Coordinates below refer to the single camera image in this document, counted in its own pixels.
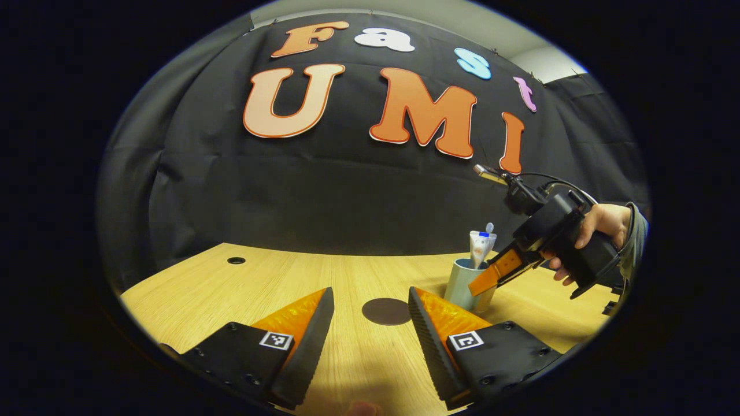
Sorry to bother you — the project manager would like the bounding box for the round dark brown coaster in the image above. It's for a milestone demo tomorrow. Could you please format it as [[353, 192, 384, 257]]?
[[362, 298, 412, 326]]

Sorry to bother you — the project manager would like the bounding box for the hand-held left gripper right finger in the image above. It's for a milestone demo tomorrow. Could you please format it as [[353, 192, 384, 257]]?
[[408, 286, 563, 411]]

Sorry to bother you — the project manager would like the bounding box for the white toothpaste tube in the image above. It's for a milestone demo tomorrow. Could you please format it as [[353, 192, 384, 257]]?
[[469, 230, 498, 270]]

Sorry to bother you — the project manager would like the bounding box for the wooden desktop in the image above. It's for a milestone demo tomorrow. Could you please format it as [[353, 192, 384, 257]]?
[[120, 243, 619, 416]]

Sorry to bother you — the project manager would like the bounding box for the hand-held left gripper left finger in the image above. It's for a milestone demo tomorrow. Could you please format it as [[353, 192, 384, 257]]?
[[159, 287, 335, 411]]

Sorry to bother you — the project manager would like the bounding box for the light blue cup wooden handle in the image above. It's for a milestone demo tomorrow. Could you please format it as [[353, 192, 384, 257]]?
[[444, 258, 498, 314]]

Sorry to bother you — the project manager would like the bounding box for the black cable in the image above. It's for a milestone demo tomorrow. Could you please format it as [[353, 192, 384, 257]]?
[[517, 172, 599, 206]]

